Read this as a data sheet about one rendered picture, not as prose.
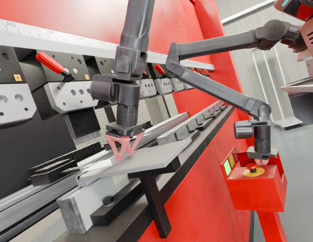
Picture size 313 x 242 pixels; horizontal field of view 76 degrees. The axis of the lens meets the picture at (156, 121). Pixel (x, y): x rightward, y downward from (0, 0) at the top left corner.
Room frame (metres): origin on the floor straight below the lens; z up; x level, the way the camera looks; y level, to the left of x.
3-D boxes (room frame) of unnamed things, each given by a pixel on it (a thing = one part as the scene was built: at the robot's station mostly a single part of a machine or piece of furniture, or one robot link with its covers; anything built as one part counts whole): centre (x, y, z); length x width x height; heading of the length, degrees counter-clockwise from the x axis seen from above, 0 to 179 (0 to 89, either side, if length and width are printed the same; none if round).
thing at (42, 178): (0.69, 0.35, 1.01); 0.26 x 0.12 x 0.05; 61
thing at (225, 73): (2.68, -0.75, 1.15); 0.85 x 0.25 x 2.30; 61
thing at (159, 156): (0.54, 0.08, 1.00); 0.26 x 0.18 x 0.01; 61
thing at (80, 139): (0.61, 0.21, 1.13); 0.10 x 0.02 x 0.10; 151
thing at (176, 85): (1.28, -0.17, 1.26); 0.15 x 0.09 x 0.17; 151
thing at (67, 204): (0.66, 0.19, 0.92); 0.39 x 0.06 x 0.10; 151
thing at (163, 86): (1.11, -0.07, 1.26); 0.15 x 0.09 x 0.17; 151
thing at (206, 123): (1.46, -0.33, 0.89); 0.30 x 0.05 x 0.03; 151
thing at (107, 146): (1.03, 0.16, 1.01); 0.26 x 0.12 x 0.05; 61
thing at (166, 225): (0.52, 0.05, 0.88); 0.14 x 0.04 x 0.22; 61
